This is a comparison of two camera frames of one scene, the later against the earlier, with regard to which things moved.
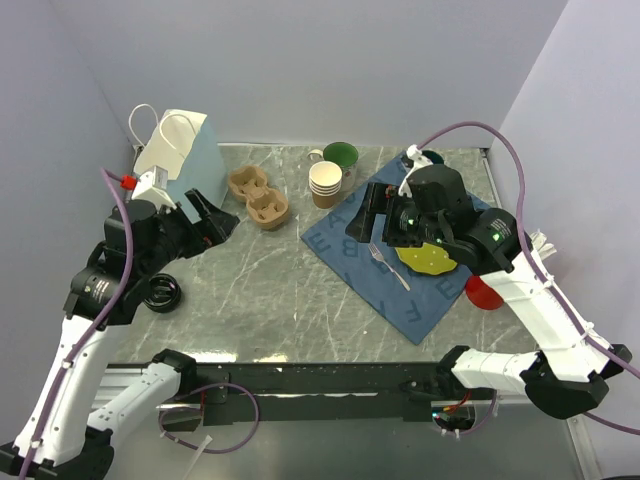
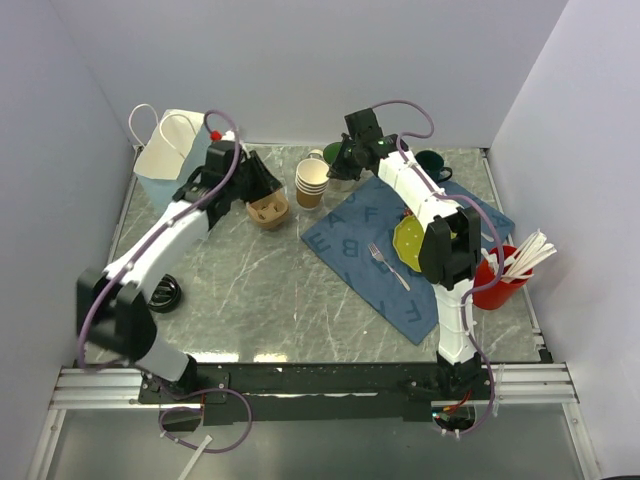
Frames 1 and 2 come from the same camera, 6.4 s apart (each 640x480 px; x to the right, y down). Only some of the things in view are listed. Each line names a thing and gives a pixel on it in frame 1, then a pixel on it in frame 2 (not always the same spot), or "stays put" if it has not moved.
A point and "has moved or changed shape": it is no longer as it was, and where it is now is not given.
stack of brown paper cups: [325, 183] has moved or changed shape
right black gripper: [378, 200] to [337, 169]
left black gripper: [217, 227] to [266, 182]
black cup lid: [165, 293] stays put
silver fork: [379, 256] stays put
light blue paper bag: [185, 144] stays put
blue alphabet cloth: [416, 302] stays put
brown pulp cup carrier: [267, 207] stays put
